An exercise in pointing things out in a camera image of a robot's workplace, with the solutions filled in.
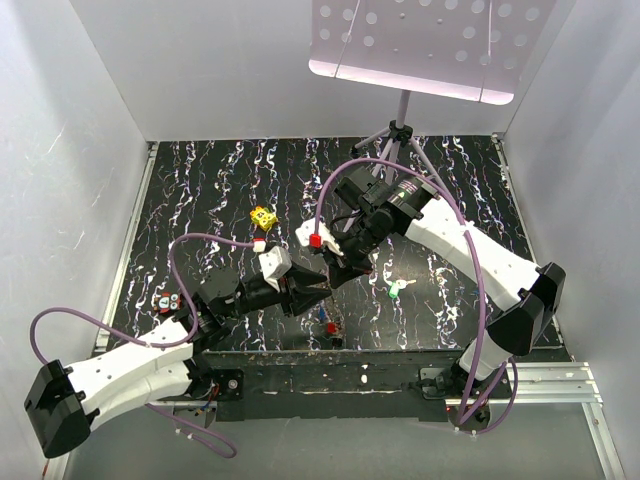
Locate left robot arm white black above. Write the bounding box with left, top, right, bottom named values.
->
left=24, top=264, right=331, bottom=459

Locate red owl number block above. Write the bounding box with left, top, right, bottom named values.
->
left=153, top=292, right=182, bottom=315

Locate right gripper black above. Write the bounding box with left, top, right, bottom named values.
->
left=320, top=211, right=388, bottom=290

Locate purple cable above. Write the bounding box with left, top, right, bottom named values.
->
left=314, top=158, right=519, bottom=434
left=29, top=233, right=269, bottom=459

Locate green key tag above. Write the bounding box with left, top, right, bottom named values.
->
left=388, top=282, right=401, bottom=299

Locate silver key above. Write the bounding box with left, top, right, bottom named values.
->
left=397, top=280, right=415, bottom=289

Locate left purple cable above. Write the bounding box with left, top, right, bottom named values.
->
left=29, top=233, right=269, bottom=459

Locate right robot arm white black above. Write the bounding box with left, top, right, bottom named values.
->
left=307, top=159, right=566, bottom=398

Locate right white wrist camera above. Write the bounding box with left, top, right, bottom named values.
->
left=295, top=219, right=344, bottom=257

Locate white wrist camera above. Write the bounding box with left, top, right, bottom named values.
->
left=295, top=219, right=344, bottom=257
left=258, top=246, right=292, bottom=292

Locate lilac music stand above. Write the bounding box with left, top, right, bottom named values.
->
left=307, top=0, right=557, bottom=236

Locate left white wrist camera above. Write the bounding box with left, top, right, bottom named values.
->
left=258, top=246, right=292, bottom=292

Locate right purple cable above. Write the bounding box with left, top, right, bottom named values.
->
left=314, top=158, right=519, bottom=434

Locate yellow owl number block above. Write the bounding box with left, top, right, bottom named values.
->
left=250, top=206, right=279, bottom=232

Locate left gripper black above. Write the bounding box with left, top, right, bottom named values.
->
left=221, top=261, right=332, bottom=320

